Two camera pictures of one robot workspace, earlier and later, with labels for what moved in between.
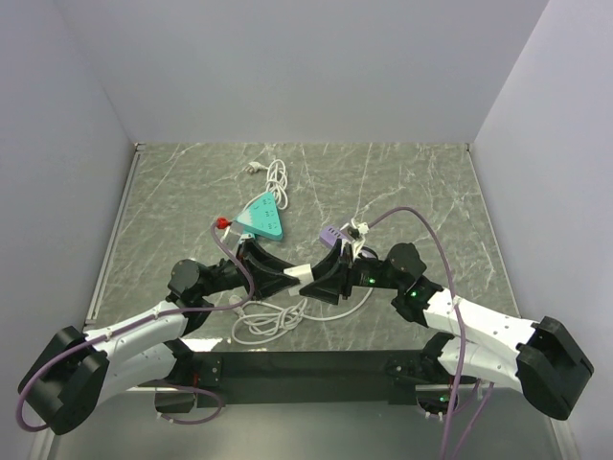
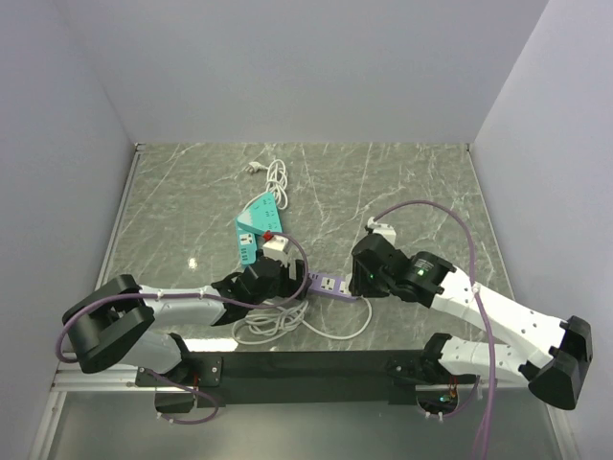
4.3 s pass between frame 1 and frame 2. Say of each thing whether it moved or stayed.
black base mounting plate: stayed
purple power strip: moved
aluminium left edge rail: stayed
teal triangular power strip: stayed
